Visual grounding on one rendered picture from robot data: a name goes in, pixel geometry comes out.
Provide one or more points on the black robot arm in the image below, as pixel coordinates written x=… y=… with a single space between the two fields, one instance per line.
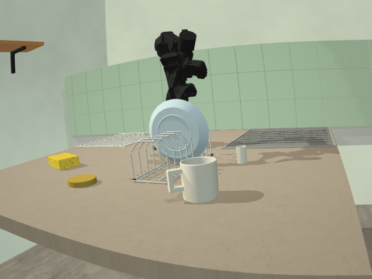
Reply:
x=168 y=42

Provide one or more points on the beige ribbed draining mat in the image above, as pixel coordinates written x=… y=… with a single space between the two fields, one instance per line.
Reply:
x=120 y=140

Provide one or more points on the white wire dish rack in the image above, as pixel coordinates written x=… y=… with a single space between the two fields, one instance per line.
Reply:
x=167 y=161

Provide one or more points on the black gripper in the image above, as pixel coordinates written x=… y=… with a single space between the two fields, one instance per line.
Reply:
x=176 y=71

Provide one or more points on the yellow sponge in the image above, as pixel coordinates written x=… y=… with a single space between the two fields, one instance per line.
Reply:
x=63 y=161

